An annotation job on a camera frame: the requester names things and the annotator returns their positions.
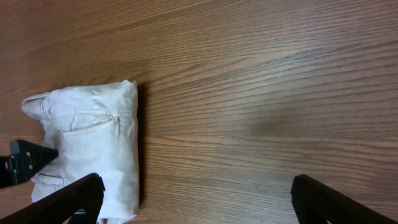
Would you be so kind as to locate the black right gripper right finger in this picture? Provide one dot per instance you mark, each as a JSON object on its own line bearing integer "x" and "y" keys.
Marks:
{"x": 316, "y": 203}

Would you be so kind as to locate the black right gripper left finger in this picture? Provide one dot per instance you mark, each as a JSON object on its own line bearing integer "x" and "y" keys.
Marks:
{"x": 79, "y": 202}

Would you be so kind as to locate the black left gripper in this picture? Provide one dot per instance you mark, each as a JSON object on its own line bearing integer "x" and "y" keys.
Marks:
{"x": 25, "y": 161}

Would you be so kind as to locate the beige shorts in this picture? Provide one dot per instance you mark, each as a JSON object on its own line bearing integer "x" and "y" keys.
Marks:
{"x": 94, "y": 129}

